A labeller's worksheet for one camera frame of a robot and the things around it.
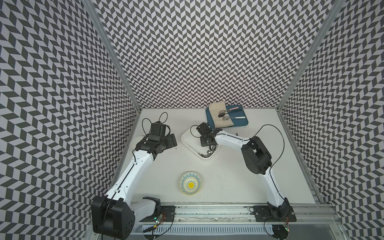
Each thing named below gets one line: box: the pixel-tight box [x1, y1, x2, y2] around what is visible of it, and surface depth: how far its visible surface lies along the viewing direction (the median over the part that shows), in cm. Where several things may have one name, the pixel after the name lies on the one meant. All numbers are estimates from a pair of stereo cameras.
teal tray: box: [205, 104, 249, 128], surface depth 116 cm
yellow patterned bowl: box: [179, 171, 202, 196], surface depth 82 cm
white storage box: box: [181, 127, 220, 159], surface depth 95 cm
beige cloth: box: [208, 100, 234, 128], surface depth 118 cm
